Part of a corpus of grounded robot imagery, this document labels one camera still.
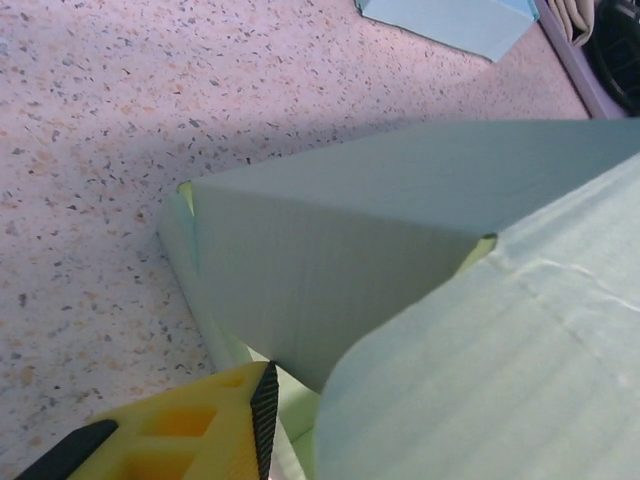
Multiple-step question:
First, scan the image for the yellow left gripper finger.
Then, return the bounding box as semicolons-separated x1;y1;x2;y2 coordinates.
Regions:
69;359;279;480

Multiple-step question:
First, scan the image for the light blue paper box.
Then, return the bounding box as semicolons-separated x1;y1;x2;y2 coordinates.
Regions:
353;0;542;64

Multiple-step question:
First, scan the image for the beige cloth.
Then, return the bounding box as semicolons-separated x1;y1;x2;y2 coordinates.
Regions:
547;0;610;50

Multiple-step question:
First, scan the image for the black plate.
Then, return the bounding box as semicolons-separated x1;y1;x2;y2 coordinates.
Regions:
582;0;640;115

